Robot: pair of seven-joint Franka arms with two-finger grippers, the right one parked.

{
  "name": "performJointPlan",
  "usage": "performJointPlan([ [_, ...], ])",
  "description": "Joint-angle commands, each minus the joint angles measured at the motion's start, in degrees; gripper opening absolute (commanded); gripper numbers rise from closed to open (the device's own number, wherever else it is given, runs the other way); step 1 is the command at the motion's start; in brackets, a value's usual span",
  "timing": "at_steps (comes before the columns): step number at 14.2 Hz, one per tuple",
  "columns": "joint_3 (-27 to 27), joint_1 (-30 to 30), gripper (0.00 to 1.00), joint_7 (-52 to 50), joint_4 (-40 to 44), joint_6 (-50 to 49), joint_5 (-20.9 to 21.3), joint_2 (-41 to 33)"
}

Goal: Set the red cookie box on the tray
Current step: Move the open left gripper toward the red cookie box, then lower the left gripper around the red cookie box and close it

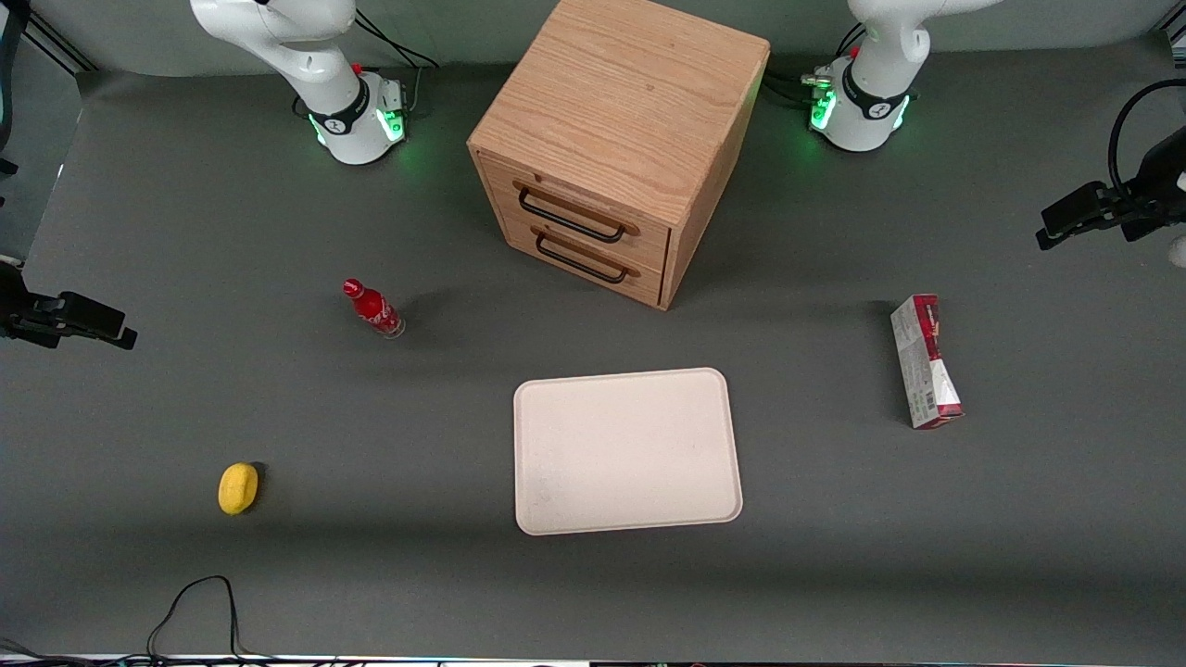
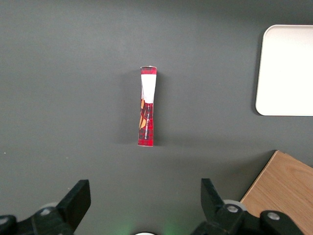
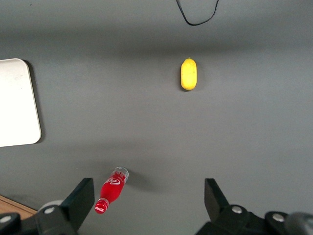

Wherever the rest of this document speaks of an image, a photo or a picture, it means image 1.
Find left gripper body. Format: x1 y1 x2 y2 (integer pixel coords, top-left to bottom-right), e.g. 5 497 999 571
1117 128 1186 244

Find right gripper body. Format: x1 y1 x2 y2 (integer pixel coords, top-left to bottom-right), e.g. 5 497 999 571
0 263 68 349

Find red cookie box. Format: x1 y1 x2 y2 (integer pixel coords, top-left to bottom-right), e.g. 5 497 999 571
889 294 965 431

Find cream rectangular tray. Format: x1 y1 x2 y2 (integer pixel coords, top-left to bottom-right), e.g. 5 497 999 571
512 367 744 537

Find yellow lemon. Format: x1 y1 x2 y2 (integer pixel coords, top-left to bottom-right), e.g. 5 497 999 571
218 462 260 516

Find red soda bottle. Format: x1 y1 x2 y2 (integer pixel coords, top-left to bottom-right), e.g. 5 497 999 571
342 278 407 340

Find wooden drawer cabinet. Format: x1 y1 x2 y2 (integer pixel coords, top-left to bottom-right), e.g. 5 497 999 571
467 0 772 311

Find wooden drawer front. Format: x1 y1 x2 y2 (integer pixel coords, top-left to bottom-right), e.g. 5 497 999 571
474 151 672 273
493 211 666 308

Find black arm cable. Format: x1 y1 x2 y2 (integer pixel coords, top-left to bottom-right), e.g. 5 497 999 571
1108 78 1186 197

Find black hanging strap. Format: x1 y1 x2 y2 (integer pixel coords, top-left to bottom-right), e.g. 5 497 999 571
0 0 31 179

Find black looped cable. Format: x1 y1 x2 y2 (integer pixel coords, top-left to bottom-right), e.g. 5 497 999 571
146 575 279 666

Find black metal frame bar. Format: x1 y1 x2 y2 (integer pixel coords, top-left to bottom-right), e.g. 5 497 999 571
20 11 97 75

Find black base cables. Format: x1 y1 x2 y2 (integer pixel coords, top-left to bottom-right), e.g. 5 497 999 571
767 22 868 110
354 9 442 117

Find black metal drawer handle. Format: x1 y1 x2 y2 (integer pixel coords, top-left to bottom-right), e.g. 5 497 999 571
536 231 631 284
517 187 628 245

